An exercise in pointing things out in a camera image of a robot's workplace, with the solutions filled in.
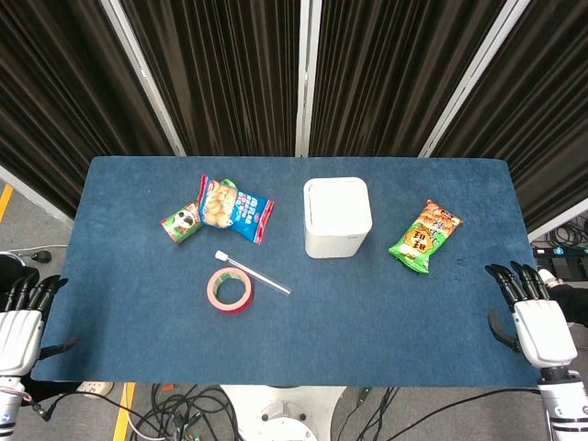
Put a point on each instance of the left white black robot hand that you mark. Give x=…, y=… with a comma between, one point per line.
x=18, y=328

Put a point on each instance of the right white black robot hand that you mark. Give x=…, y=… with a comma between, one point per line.
x=542, y=326

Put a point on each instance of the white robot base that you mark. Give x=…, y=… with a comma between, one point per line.
x=282, y=413

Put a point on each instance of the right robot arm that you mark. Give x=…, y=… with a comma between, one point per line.
x=564, y=404

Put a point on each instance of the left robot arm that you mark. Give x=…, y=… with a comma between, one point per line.
x=8, y=404

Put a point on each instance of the white square container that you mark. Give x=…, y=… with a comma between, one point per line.
x=337, y=217

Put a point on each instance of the black power strip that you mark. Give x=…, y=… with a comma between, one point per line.
x=560, y=253

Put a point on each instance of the white power strip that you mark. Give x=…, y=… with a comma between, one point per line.
x=94, y=388

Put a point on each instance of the green orange snack bag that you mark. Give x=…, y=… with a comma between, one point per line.
x=425, y=236

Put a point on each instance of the small green snack pack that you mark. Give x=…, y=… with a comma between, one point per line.
x=182, y=224

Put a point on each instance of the red tape roll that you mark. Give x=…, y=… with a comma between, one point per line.
x=229, y=290

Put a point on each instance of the clear tube with white cap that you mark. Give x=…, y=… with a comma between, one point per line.
x=252, y=272

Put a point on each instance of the blue cookie snack bag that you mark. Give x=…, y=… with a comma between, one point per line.
x=233, y=209

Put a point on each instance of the blue table mat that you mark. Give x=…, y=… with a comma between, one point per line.
x=294, y=275

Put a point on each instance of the black folding curtain screen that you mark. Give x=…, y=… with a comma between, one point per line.
x=294, y=75

